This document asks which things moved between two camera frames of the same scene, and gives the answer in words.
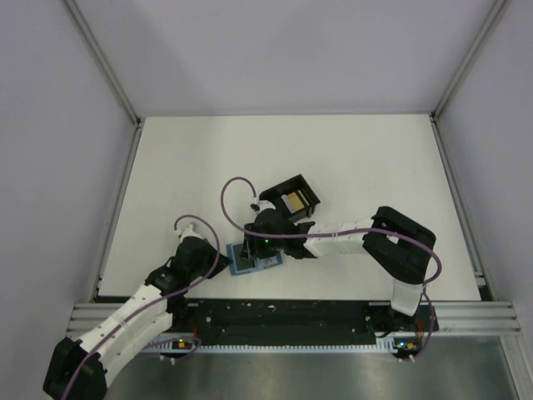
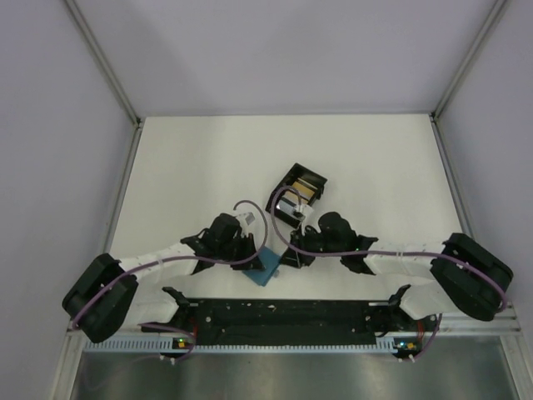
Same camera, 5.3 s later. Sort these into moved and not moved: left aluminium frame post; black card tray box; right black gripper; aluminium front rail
Moved: black card tray box; right black gripper
Not moved: aluminium front rail; left aluminium frame post
